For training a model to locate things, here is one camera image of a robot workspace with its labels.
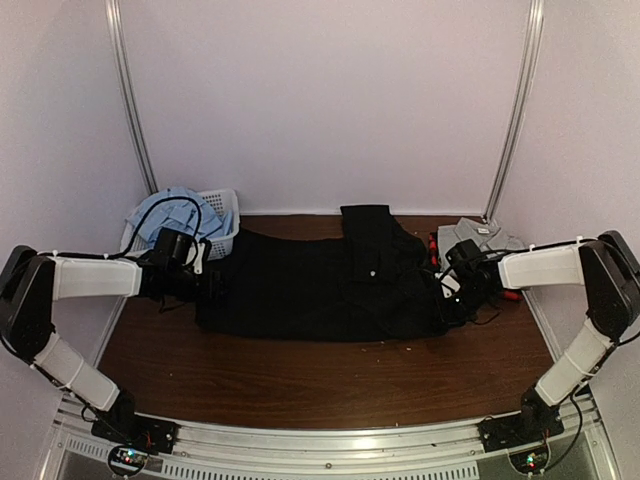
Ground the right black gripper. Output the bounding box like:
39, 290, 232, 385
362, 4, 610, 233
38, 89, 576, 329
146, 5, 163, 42
430, 281, 495, 329

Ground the grey folded button shirt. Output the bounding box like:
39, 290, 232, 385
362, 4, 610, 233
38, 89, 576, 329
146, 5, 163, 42
437, 218, 524, 253

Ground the left aluminium frame post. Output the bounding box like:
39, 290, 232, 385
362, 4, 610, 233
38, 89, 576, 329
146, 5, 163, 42
105, 0, 158, 194

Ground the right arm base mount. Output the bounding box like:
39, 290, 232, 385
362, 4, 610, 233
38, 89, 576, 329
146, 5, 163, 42
477, 387, 564, 476

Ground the white plastic basket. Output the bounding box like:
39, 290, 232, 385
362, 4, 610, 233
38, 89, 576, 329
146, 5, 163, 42
121, 187, 240, 262

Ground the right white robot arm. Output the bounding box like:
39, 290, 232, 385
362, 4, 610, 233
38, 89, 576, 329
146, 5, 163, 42
435, 225, 639, 442

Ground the light blue shirt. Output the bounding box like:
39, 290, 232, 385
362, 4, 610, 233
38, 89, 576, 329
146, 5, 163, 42
124, 185, 236, 247

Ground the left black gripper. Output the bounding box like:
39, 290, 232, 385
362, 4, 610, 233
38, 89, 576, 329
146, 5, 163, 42
168, 266, 230, 302

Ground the aluminium frame post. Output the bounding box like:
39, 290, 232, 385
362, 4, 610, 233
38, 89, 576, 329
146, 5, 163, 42
482, 0, 545, 225
105, 0, 158, 194

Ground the right aluminium frame post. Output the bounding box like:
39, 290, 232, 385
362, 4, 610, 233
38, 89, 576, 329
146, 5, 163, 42
482, 0, 545, 225

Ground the left black camera cable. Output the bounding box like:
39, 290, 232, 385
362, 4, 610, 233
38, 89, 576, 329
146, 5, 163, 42
119, 197, 204, 261

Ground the black long sleeve shirt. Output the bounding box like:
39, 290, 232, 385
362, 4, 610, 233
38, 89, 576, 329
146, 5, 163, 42
195, 205, 450, 343

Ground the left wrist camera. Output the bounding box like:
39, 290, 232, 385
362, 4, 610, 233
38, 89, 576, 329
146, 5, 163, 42
192, 239, 211, 275

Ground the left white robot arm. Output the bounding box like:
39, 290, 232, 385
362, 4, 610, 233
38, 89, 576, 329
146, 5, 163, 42
1, 228, 220, 444

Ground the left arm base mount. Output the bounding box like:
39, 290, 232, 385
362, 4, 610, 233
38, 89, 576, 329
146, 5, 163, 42
82, 390, 178, 479

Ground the red black plaid shirt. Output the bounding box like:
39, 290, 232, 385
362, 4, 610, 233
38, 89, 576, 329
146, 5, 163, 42
428, 234, 509, 305

